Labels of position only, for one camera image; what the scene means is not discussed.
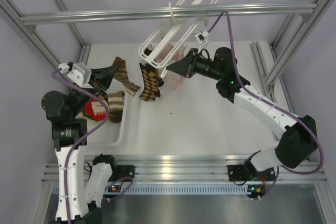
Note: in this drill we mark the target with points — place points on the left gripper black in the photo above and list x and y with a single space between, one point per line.
104 76

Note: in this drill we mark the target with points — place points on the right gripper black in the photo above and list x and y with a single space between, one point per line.
187 66

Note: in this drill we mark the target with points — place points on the brown beige striped sock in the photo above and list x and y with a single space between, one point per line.
122 76

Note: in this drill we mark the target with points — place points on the white plastic clip hanger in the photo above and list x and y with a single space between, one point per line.
173 30

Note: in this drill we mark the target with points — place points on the brown yellow argyle sock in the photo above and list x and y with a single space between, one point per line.
152 83

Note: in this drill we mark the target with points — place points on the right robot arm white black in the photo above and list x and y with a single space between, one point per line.
297 136

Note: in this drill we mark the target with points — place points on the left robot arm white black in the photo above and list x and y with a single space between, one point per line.
78 201

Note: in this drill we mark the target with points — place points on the pink sheer socks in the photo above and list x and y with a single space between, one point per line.
171 79

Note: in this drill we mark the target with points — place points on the red sock with face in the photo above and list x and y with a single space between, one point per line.
94 110

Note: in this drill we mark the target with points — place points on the white plastic basket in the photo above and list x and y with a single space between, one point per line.
109 134

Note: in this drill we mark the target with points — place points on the aluminium crossbar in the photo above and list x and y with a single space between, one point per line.
187 11

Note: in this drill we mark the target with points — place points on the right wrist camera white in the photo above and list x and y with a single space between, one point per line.
202 37

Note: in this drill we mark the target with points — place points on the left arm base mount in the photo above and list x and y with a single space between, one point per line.
122 171

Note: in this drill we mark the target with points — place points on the slotted cable duct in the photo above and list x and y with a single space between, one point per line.
138 188

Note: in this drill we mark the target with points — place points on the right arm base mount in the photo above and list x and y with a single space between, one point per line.
237 173

